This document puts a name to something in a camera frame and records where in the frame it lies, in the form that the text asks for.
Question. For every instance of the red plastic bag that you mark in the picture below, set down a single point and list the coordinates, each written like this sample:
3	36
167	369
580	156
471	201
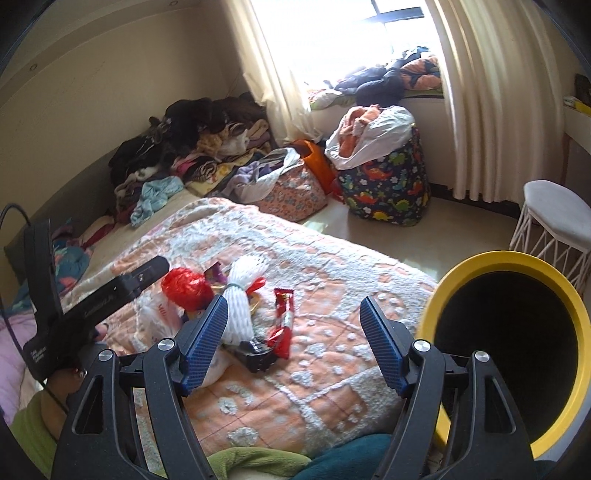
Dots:
187	286

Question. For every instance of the window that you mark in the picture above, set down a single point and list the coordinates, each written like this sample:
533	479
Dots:
351	41

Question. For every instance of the purple orange snack wrapper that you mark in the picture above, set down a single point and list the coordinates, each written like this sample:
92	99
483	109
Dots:
214	272

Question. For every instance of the yellow flat item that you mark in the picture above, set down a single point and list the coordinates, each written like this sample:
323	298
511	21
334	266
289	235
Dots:
577	102

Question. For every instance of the cream sheer curtain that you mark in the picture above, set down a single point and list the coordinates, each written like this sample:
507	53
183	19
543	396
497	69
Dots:
281	92

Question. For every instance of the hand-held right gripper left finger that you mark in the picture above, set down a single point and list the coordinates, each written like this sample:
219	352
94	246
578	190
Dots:
207	339

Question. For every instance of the pink blanket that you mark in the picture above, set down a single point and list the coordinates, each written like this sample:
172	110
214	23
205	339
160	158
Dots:
11	350

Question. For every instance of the person's left forearm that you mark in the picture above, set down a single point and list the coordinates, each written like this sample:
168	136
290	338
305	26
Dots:
51	404

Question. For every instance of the white bag of orange clothes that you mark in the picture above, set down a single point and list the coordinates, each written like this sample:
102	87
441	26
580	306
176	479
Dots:
369	134

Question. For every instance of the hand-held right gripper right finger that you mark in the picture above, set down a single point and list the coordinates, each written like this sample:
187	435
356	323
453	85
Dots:
379	344

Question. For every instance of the clothes heap on windowsill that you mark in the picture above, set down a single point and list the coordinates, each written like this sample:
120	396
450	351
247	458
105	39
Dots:
374	81

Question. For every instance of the red snack wrapper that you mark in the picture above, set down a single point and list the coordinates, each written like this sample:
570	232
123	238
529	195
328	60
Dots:
282	314

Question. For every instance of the pile of mixed clothes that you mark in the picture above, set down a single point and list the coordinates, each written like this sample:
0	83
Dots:
203	120

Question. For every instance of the teal fleece cloth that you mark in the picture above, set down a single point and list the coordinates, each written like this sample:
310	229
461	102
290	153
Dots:
341	459

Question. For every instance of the peach white textured blanket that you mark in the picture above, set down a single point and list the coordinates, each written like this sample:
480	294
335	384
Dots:
300	369

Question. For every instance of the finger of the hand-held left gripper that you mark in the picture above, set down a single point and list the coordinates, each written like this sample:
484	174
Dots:
145	274

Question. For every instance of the white desk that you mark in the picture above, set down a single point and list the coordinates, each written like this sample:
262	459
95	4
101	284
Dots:
579	129

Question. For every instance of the white foam net sleeve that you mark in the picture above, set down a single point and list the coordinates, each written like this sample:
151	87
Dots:
242	295

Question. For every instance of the cream pleated curtain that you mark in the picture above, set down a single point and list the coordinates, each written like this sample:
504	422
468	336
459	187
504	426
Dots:
498	92

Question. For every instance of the colourful patterned cloth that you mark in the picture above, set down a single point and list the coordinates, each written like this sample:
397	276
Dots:
71	263

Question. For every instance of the green fleece cloth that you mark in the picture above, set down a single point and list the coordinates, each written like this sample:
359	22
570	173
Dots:
258	461

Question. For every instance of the yellow rimmed black bin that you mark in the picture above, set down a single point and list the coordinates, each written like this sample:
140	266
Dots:
508	259

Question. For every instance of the light blue cloth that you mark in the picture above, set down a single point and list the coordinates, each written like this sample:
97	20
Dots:
154	194

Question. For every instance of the black packet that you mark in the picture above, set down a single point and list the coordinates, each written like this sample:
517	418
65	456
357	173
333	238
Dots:
254	357

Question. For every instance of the dinosaur print laundry bag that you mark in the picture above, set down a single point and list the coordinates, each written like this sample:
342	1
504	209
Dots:
388	189

